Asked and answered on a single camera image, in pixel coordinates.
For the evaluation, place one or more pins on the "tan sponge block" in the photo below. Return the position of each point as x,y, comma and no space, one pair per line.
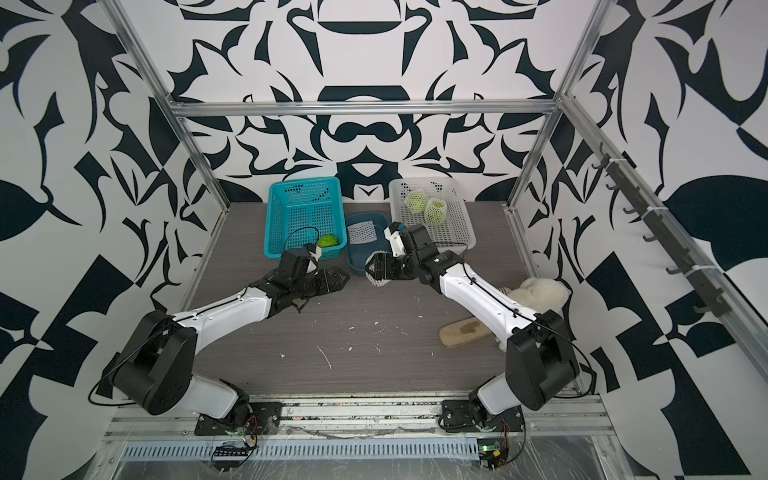
462,332

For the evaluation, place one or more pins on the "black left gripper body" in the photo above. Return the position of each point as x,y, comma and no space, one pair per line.
317,284

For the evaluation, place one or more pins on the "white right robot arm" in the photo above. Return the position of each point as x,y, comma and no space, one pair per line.
540,358

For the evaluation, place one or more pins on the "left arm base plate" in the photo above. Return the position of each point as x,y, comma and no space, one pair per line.
258,418

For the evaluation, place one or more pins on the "green custard apple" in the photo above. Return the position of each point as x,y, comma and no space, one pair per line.
328,241

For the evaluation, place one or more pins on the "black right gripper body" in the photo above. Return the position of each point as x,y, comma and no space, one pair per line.
397,266

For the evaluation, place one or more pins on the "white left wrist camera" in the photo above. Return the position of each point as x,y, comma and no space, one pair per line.
314,250

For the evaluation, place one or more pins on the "white foam net back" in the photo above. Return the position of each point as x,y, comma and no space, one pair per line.
361,233

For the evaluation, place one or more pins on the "white perforated plastic basket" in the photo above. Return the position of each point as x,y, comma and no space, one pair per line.
457,232

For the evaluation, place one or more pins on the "black wall hook rail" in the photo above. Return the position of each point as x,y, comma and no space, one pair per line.
665,230

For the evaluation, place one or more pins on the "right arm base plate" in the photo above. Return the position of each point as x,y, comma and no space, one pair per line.
463,416

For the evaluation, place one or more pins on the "white foam net sleeve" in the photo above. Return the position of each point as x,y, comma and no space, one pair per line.
416,201

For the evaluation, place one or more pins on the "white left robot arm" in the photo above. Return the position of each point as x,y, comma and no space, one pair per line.
156,368

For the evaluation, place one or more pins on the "dark teal small tray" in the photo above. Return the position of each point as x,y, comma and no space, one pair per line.
358,254

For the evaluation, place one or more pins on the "teal perforated plastic basket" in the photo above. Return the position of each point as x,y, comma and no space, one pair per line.
305,211

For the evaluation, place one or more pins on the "white plush toy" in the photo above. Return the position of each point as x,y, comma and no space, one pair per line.
539,294

